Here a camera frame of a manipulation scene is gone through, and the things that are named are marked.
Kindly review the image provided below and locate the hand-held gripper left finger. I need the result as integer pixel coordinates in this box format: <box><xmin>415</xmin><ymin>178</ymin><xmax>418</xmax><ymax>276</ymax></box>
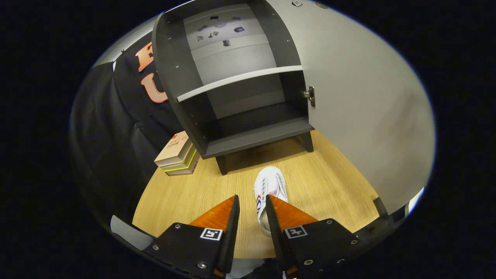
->
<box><xmin>143</xmin><ymin>195</ymin><xmax>241</xmax><ymax>279</ymax></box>

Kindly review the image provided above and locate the yellow edged book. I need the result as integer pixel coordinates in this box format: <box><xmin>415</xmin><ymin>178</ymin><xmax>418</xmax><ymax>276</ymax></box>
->
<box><xmin>161</xmin><ymin>145</ymin><xmax>200</xmax><ymax>176</ymax></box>

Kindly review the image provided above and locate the light grey cabinet shelf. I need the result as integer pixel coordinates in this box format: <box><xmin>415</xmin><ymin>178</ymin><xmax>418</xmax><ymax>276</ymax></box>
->
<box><xmin>177</xmin><ymin>65</ymin><xmax>303</xmax><ymax>102</ymax></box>

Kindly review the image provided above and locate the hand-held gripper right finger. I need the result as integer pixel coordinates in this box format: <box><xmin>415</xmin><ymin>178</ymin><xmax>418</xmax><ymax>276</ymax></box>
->
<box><xmin>265</xmin><ymin>195</ymin><xmax>359</xmax><ymax>277</ymax></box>

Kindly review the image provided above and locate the black backdrop cloth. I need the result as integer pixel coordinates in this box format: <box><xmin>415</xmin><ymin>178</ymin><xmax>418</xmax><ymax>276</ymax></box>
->
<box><xmin>70</xmin><ymin>37</ymin><xmax>184</xmax><ymax>233</ymax></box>

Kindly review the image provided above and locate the dark grey shoe cabinet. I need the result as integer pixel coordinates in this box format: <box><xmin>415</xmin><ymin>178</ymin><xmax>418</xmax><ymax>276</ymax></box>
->
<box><xmin>152</xmin><ymin>0</ymin><xmax>315</xmax><ymax>176</ymax></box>

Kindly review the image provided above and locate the light grey shoe cabinet door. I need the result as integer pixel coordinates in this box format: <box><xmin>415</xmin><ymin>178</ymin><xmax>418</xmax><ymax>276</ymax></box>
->
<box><xmin>267</xmin><ymin>0</ymin><xmax>434</xmax><ymax>215</ymax></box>

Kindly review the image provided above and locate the white canvas shoe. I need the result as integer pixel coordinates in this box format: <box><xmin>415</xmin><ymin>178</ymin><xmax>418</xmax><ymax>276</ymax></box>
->
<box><xmin>254</xmin><ymin>167</ymin><xmax>289</xmax><ymax>237</ymax></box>

